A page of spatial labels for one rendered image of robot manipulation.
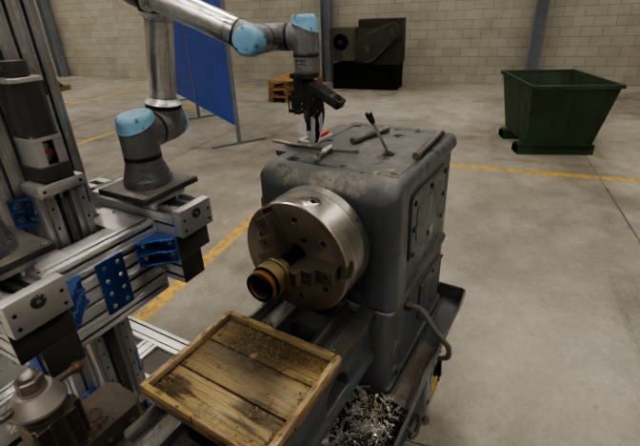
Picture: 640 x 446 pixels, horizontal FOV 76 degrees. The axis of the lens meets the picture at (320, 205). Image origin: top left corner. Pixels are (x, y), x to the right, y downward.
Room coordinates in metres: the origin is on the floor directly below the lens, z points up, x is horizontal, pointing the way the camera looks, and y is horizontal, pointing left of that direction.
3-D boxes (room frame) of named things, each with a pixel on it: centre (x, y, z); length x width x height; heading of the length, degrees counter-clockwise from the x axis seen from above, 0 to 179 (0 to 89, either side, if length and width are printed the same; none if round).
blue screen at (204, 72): (7.49, 2.14, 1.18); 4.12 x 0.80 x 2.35; 30
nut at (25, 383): (0.45, 0.45, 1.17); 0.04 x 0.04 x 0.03
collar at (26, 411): (0.45, 0.45, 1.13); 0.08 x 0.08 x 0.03
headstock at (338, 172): (1.29, -0.15, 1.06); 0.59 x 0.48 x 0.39; 148
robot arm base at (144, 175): (1.28, 0.57, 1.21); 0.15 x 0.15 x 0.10
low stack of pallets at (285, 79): (9.17, 0.41, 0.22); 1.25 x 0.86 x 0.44; 161
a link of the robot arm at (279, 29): (1.26, 0.12, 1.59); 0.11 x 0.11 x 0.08; 72
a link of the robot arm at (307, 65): (1.24, 0.02, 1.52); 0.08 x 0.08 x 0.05
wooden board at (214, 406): (0.71, 0.19, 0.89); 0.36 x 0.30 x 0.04; 58
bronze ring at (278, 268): (0.82, 0.12, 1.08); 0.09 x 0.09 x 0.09; 58
